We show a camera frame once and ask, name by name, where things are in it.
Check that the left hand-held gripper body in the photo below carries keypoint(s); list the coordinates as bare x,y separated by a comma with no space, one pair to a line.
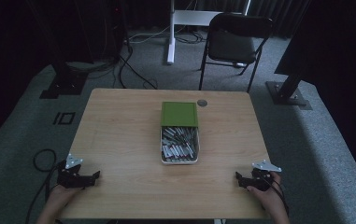
69,179

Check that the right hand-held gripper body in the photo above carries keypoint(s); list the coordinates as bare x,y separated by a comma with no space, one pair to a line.
261,180

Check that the person's left hand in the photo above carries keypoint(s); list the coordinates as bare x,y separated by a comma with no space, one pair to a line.
61,194

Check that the person's right hand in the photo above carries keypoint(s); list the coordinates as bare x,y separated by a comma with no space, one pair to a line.
269,199

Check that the pile of pens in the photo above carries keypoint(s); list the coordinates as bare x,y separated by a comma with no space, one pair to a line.
178,144

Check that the small round brown object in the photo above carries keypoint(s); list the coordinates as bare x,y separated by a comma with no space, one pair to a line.
202,103

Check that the green box lid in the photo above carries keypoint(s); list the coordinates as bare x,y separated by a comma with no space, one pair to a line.
179,114

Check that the black folding chair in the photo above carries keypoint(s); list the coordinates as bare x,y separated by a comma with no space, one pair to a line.
234,43

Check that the dark equipment tower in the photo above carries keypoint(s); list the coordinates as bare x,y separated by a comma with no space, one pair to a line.
115,28

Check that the black stand with base plate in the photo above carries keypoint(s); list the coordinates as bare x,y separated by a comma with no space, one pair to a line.
65,82
287,91

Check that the white desk frame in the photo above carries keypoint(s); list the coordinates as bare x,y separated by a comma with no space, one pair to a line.
171,37

